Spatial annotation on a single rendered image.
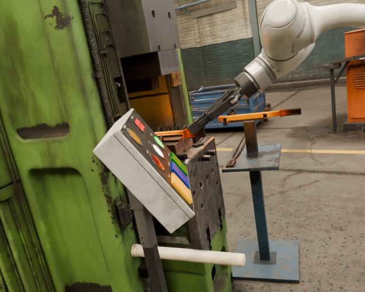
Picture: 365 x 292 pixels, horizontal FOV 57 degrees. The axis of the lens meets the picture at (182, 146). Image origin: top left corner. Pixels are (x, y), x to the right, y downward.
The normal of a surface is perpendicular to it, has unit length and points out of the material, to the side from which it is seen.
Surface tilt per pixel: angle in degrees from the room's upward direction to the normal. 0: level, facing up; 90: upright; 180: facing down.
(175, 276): 89
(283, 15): 64
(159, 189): 90
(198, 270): 90
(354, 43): 90
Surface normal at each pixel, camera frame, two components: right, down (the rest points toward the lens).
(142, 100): -0.38, 0.30
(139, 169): 0.04, 0.25
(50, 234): 0.86, -0.01
